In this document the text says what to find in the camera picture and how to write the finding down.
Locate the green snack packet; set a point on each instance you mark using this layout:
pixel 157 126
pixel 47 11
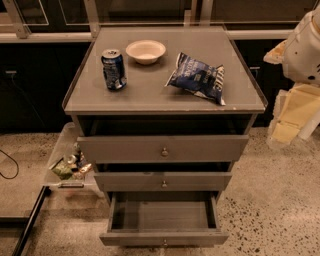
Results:
pixel 62 170

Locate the grey middle drawer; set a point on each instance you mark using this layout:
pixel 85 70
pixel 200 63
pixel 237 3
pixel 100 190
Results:
pixel 162 181

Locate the grey top drawer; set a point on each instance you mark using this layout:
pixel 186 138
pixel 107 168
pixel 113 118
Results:
pixel 163 149

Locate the grey bottom drawer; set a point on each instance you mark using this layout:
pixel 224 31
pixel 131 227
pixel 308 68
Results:
pixel 139 219

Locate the grey drawer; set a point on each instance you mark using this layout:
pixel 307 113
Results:
pixel 162 181
pixel 139 219
pixel 163 149

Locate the grey wooden drawer cabinet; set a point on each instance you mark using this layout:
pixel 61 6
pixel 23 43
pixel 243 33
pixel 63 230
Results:
pixel 148 107

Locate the black floor rail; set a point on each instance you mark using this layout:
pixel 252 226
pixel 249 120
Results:
pixel 24 225

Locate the blue chip bag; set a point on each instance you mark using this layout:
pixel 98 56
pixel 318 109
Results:
pixel 198 78

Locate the white paper bowl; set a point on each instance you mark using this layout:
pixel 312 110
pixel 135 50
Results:
pixel 145 52

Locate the clear plastic storage bin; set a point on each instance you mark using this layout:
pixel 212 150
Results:
pixel 68 150

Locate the blue soda can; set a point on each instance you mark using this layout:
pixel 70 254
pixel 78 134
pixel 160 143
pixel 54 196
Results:
pixel 113 69

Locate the white pole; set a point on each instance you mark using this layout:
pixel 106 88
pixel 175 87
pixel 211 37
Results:
pixel 310 126

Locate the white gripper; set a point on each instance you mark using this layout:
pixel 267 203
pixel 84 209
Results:
pixel 304 56

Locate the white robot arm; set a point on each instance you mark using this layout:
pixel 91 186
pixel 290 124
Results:
pixel 299 56

